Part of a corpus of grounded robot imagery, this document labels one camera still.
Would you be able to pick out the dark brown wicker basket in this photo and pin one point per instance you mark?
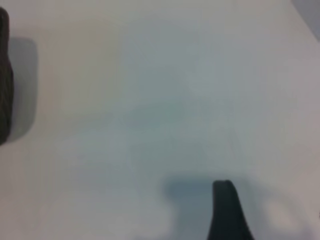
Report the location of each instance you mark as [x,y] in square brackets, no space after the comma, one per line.
[5,87]

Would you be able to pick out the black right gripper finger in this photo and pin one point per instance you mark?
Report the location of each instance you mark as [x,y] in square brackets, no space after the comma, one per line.
[227,215]

